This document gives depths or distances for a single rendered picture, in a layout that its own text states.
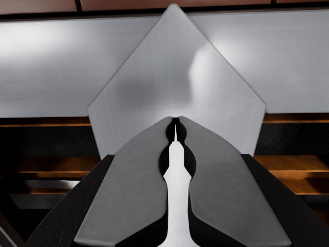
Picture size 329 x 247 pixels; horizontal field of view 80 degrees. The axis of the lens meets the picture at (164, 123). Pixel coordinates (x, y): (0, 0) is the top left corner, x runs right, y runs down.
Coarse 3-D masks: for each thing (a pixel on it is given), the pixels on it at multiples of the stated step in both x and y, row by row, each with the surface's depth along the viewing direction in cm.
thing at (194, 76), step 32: (128, 64) 18; (160, 64) 18; (192, 64) 17; (224, 64) 17; (96, 96) 19; (128, 96) 19; (160, 96) 19; (192, 96) 19; (224, 96) 19; (256, 96) 19
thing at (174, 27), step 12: (168, 12) 15; (180, 12) 15; (156, 24) 16; (168, 24) 16; (180, 24) 16; (192, 24) 16; (144, 36) 16; (156, 36) 16; (168, 36) 16; (180, 36) 16; (192, 36) 16; (204, 36) 16
